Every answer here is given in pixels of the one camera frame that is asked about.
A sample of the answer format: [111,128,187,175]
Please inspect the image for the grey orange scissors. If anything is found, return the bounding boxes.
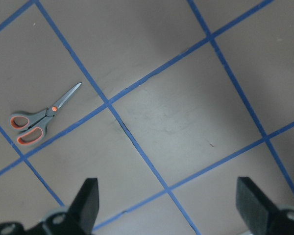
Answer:
[9,82,82,146]

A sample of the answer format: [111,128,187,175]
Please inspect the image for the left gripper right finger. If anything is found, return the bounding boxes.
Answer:
[236,177,294,235]

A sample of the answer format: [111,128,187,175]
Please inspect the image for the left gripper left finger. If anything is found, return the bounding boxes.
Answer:
[43,178,99,235]

